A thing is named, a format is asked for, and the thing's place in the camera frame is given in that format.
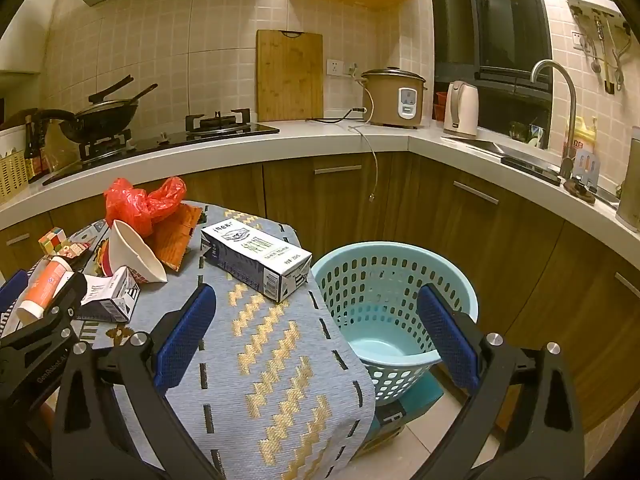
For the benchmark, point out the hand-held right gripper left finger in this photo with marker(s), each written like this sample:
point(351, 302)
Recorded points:
point(185, 340)

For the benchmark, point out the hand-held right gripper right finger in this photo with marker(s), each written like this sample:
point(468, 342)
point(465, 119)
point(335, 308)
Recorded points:
point(447, 340)

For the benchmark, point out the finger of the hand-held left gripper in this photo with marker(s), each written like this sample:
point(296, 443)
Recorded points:
point(12, 290)
point(67, 300)

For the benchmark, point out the orange and white tube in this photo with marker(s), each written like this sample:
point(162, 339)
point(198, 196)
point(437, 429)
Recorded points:
point(42, 285)

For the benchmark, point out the crushed white paper cup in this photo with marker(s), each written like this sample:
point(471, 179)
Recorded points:
point(130, 255)

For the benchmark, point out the large white milk carton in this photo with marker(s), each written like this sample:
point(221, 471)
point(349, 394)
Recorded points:
point(250, 255)

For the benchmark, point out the light blue perforated basket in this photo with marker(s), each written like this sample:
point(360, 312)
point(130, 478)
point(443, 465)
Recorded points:
point(350, 270)

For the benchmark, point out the small white milk carton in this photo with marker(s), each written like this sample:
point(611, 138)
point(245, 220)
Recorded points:
point(112, 292)

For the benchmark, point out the colourful printed packet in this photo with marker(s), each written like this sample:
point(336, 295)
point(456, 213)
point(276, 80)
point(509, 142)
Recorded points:
point(80, 250)

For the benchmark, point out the colourful puzzle cube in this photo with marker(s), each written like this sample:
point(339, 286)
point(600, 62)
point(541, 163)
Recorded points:
point(52, 242)

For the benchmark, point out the teal box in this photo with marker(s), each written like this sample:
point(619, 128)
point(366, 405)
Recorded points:
point(420, 400)

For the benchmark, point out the grey-blue patterned tablecloth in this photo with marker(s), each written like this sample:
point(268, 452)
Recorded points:
point(280, 360)

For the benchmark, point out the wooden base cabinets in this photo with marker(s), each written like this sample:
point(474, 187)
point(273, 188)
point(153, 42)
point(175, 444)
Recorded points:
point(500, 240)

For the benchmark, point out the red plastic bag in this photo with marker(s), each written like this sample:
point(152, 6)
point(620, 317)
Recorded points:
point(130, 205)

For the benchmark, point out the yellow plastic basket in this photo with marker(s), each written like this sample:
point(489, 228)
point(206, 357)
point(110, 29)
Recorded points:
point(11, 170)

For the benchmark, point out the dark sauce bottle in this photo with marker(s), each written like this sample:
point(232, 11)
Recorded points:
point(35, 155)

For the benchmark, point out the black wok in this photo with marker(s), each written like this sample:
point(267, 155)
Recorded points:
point(100, 115)

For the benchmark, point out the round dark sink plug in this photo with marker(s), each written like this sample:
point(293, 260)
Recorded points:
point(580, 191)

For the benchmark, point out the steel sink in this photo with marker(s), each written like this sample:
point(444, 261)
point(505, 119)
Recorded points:
point(520, 152)

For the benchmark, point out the black gas stove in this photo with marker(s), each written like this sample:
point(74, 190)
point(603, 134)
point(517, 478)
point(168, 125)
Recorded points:
point(225, 130)

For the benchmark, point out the white mug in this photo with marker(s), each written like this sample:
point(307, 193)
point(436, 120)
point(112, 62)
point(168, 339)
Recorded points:
point(536, 137)

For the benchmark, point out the grey sponge holder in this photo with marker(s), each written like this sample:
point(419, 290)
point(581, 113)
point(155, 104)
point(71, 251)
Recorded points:
point(586, 165)

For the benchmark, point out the cream electric kettle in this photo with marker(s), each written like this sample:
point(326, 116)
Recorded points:
point(462, 110)

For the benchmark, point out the red container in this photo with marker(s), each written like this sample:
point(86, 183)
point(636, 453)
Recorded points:
point(441, 107)

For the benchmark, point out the tall grey jug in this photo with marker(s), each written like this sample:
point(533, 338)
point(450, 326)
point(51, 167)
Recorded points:
point(630, 185)

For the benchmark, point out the yellow detergent bottle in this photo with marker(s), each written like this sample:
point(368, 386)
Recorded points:
point(585, 135)

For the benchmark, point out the beige rice cooker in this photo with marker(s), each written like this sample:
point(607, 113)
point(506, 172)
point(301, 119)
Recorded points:
point(385, 100)

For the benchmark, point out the steel kitchen faucet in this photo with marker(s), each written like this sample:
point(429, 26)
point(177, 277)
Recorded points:
point(570, 110)

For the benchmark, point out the wooden cutting board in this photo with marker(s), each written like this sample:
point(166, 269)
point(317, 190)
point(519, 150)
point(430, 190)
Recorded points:
point(290, 75)

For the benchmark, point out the dark window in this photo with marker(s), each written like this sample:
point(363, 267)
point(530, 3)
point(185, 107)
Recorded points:
point(500, 10)

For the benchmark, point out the white wall socket with plug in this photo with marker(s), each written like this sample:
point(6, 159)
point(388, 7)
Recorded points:
point(352, 70)

